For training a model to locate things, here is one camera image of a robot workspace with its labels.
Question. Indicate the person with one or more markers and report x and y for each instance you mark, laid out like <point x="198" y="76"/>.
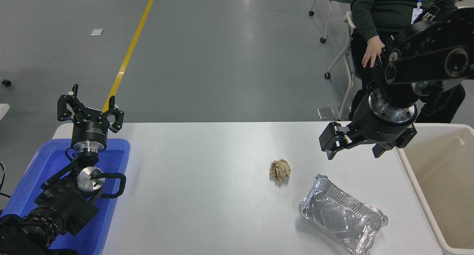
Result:
<point x="370" y="7"/>

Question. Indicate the silver foil tray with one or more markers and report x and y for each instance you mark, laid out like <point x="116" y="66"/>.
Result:
<point x="340" y="214"/>

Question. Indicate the white-framed chair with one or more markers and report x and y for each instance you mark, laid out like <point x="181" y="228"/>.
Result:
<point x="350" y="20"/>

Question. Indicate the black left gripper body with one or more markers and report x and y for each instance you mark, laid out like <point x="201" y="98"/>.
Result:
<point x="89" y="131"/>

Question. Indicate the black caster wheel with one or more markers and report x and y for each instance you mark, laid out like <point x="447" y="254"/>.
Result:
<point x="6" y="83"/>

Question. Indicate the white side table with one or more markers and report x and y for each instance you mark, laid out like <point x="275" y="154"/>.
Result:
<point x="3" y="110"/>

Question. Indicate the person's right hand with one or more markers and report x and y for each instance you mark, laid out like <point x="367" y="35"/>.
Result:
<point x="374" y="49"/>

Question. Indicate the blue plastic tray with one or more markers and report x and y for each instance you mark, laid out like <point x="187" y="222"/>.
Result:
<point x="48" y="162"/>

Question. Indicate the metal floor plate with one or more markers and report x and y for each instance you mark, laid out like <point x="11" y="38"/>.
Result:
<point x="326" y="113"/>

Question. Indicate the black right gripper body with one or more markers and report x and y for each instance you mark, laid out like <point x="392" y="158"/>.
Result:
<point x="377" y="131"/>

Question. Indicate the crumpled tan paper ball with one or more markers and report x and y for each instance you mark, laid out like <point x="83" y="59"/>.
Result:
<point x="280" y="170"/>

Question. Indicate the large pale bin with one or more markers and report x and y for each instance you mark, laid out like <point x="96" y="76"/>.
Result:
<point x="444" y="173"/>

